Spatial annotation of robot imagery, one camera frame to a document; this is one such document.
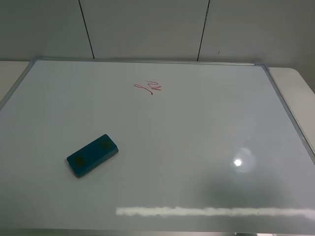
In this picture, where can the teal whiteboard eraser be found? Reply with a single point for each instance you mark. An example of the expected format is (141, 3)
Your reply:
(92, 155)

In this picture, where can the red marker scribble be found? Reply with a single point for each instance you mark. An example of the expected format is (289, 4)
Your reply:
(150, 86)

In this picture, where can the white whiteboard with aluminium frame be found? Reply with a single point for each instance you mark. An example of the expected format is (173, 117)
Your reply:
(218, 149)

